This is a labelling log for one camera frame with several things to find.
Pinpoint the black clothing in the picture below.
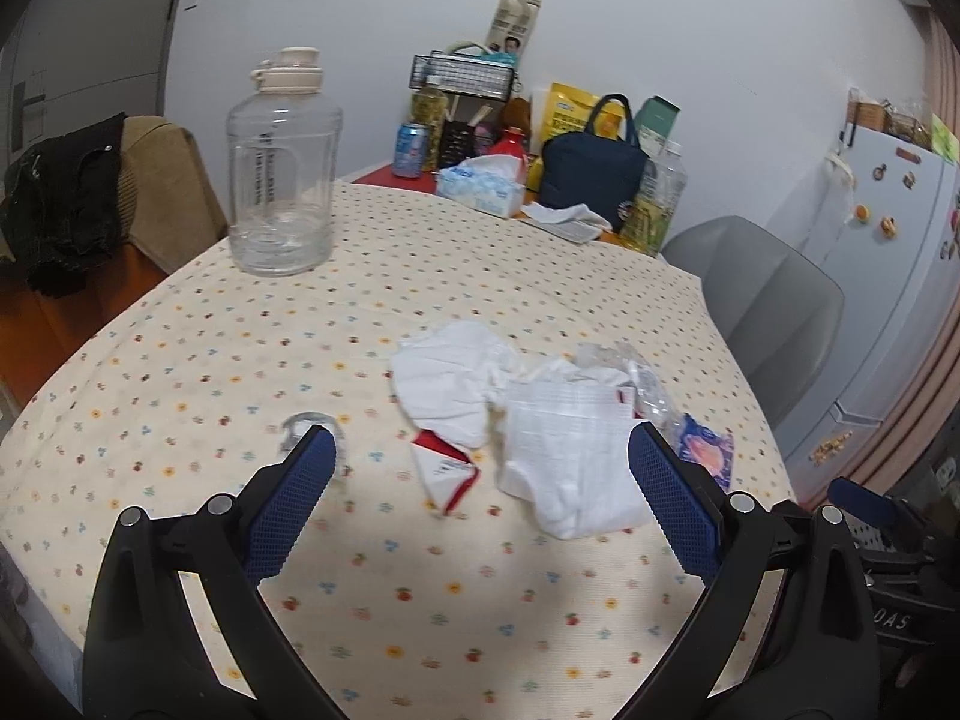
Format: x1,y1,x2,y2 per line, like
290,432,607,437
0,112,128,299

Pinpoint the flat white paper packet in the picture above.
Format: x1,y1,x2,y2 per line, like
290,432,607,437
521,202,612,243

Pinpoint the clear plastic water jug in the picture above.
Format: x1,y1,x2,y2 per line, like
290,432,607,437
227,47,344,276

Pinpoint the small clear plastic ring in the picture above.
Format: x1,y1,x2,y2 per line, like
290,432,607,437
279,411,352,477

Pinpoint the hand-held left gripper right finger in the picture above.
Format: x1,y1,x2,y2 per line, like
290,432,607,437
626,422,878,720

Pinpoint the white printed paper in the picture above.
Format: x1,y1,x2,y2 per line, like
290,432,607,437
495,360,657,541

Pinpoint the yellow oil bottle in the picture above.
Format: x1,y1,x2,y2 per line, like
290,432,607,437
411,75,447,172

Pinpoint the clear plastic wrapper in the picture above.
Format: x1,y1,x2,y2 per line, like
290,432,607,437
577,341,687,436

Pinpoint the beige printed paper bag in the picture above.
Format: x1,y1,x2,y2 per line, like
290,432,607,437
484,0,542,65

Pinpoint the blue snack wrapper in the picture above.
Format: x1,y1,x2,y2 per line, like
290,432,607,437
671,414,736,488

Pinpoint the black wire basket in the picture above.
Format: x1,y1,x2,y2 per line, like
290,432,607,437
411,52,518,102

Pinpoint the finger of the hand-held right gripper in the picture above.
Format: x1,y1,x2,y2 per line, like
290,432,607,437
829,477,935,541

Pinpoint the white refrigerator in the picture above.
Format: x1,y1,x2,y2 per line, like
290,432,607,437
772,124,960,496

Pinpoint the black utensil holder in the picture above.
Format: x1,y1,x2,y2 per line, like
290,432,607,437
442,106,496,158

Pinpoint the green label plastic bottle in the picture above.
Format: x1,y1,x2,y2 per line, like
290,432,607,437
621,141,688,256

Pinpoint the blue drink can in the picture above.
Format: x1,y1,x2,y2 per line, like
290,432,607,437
394,122,431,179

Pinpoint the white tissue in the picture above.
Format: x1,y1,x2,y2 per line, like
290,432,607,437
390,321,526,451

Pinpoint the yellow bag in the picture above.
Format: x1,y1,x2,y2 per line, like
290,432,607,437
541,82,623,143

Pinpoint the navy lunch bag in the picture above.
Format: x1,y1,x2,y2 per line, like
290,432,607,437
540,94,650,233

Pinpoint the green box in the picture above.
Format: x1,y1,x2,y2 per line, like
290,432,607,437
634,96,681,158

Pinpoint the hanging clear plastic bag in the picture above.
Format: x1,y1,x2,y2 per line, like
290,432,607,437
821,154,856,226

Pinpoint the grey chair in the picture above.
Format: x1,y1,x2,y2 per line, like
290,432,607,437
660,216,847,428

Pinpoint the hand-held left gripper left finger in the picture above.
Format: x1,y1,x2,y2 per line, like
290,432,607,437
81,424,353,720

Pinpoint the blue white tissue box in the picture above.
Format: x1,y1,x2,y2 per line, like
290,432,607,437
436,155,527,218

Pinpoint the red white paper package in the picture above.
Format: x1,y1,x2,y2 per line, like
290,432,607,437
411,431,481,517

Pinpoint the brown chair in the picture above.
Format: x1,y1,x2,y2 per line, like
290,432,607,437
120,116,230,275

